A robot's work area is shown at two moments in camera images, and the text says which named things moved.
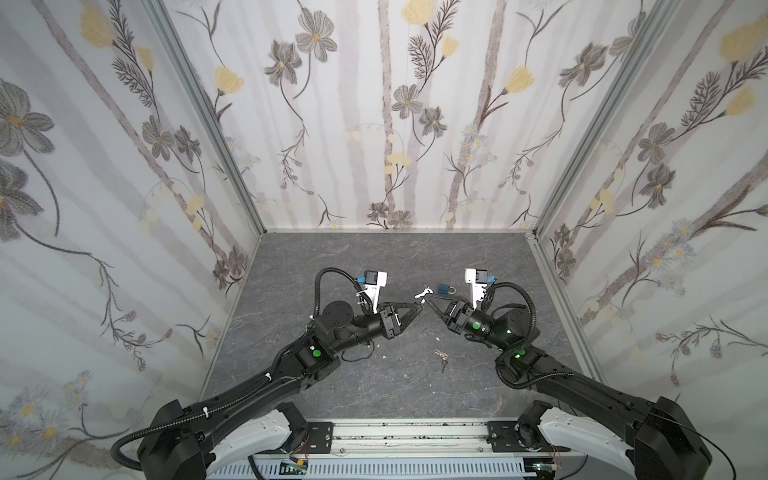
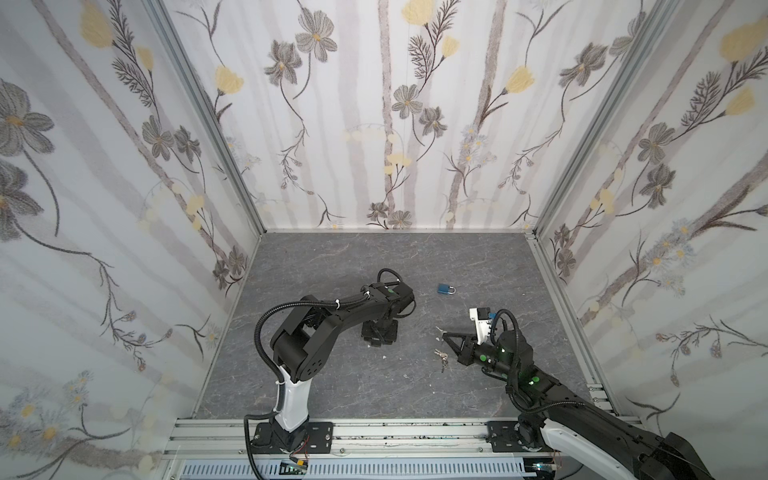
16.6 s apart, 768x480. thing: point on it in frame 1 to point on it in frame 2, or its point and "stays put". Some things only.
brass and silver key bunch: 444,356 stays put
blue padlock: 446,289 stays put
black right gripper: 454,309 to 466,346
